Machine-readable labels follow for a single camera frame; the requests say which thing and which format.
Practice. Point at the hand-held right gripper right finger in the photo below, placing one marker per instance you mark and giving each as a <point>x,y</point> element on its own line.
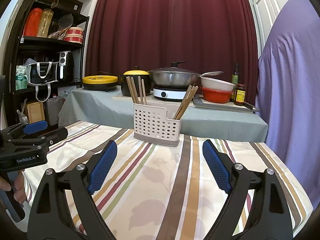
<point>216,167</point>

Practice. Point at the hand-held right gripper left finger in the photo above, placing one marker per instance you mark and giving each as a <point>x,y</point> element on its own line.
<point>102,167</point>

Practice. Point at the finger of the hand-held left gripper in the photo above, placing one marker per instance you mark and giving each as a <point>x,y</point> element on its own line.
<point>58,133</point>
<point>33,127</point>

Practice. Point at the white perforated utensil holder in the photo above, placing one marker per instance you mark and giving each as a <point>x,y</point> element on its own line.
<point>157,127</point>

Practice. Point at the wooden chopstick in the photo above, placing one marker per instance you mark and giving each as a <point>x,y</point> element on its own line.
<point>131,90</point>
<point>143,92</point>
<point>189,97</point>
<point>140,90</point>
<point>135,90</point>
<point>184,97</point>

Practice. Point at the person's left hand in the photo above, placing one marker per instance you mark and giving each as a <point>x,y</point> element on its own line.
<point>20,190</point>

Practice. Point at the wooden box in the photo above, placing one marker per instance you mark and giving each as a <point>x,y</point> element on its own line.
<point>36,111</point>

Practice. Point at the grey storage bin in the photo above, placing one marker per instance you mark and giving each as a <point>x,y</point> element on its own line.
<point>53,110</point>

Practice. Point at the grey tablecloth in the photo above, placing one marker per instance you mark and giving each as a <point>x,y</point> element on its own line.
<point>100,110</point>

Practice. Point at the green packet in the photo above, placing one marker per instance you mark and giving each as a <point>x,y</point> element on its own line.
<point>21,78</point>

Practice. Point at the striped tablecloth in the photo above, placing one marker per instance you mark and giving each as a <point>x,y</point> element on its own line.
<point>155,180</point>

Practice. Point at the black tote bag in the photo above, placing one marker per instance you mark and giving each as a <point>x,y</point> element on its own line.
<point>42,72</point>

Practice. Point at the grey cutting board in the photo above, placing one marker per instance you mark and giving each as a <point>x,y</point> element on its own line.
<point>225,106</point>

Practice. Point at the flat pan with yellow lid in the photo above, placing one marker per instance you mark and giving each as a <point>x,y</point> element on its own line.
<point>100,82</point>

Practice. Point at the black air fryer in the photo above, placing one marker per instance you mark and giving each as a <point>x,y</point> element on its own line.
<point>65,65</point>

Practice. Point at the red colander bowl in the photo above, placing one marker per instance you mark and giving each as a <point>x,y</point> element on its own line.
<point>216,95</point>

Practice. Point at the black shelf rack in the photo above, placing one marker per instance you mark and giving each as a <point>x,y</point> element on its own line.
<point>15,55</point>

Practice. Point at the yellow label sauce bottle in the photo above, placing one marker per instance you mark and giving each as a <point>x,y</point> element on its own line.
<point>240,96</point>

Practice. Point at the white bowl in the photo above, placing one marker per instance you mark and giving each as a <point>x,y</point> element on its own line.
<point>216,83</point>

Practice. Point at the white induction cooker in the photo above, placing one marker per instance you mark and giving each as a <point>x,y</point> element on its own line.
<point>165,93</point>

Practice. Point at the steel ladle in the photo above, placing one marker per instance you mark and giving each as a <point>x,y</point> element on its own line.
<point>212,73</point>

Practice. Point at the black pot with yellow lid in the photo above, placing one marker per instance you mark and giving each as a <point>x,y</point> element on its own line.
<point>147,85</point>

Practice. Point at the dark green oil bottle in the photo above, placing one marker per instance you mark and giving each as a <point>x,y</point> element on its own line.
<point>235,75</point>

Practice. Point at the steel wok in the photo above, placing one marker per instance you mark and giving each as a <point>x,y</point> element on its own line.
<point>172,81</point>

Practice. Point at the red checked round box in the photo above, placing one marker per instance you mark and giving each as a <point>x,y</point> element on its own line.
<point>73,36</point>

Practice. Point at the clear plastic bag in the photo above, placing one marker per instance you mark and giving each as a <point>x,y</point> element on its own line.
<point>61,27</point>

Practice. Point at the red bag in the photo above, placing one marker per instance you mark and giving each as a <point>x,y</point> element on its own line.
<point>32,22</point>

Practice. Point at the amber packet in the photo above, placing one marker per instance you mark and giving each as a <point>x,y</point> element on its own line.
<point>45,22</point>

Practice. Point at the glass wok lid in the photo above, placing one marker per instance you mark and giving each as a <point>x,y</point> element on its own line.
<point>175,68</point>

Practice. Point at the purple cloth cover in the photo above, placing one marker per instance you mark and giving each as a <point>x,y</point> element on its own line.
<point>292,80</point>

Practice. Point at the maroon curtain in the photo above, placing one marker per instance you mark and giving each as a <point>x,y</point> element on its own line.
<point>162,17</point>

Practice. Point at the white door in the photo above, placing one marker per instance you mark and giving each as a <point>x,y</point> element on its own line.
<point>265,5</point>

